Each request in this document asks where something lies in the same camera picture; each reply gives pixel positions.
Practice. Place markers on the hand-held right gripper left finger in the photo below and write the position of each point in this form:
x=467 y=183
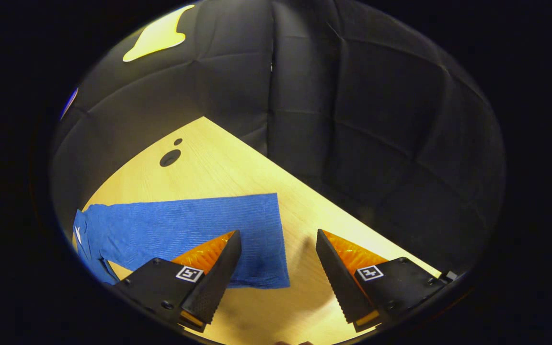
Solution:
x=216 y=282

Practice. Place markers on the blue jacket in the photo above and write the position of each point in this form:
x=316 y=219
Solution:
x=161 y=230

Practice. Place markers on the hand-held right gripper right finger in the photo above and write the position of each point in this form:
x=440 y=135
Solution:
x=336 y=282

